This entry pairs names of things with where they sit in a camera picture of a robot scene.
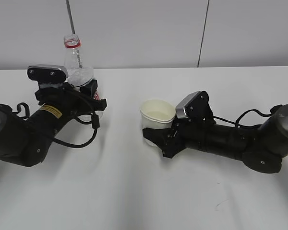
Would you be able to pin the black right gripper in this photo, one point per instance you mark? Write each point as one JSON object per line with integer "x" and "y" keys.
{"x": 184, "y": 134}

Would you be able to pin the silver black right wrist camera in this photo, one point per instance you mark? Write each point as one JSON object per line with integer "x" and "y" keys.
{"x": 195, "y": 106}

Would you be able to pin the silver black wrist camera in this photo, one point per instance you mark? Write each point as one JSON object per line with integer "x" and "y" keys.
{"x": 47, "y": 74}
{"x": 195, "y": 106}

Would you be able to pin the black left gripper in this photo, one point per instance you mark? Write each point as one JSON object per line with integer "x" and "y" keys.
{"x": 68, "y": 100}

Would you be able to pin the clear water bottle red label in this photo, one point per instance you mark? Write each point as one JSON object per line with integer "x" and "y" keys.
{"x": 77, "y": 62}

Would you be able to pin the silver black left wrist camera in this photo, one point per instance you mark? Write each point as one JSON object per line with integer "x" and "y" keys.
{"x": 47, "y": 74}

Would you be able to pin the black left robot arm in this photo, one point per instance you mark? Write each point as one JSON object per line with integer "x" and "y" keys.
{"x": 25, "y": 138}

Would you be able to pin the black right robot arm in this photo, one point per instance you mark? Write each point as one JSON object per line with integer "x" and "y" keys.
{"x": 260, "y": 147}

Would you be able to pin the white paper cup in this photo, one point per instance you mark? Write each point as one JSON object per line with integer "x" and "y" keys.
{"x": 156, "y": 114}

